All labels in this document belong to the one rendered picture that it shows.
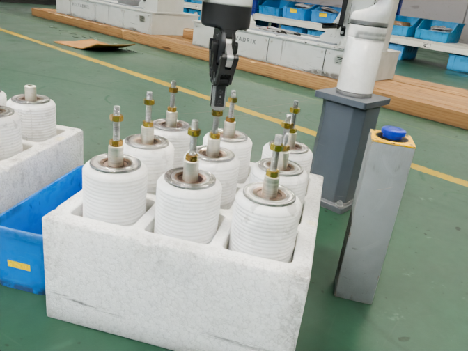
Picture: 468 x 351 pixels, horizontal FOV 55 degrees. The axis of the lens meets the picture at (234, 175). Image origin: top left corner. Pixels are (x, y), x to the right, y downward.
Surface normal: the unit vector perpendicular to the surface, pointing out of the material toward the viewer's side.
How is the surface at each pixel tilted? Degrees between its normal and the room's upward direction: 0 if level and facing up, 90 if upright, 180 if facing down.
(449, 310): 0
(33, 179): 90
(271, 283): 90
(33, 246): 92
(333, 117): 90
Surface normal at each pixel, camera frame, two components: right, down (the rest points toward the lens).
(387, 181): -0.22, 0.34
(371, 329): 0.11, -0.92
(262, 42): -0.67, 0.21
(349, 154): 0.05, 0.38
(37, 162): 0.97, 0.18
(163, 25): 0.73, 0.33
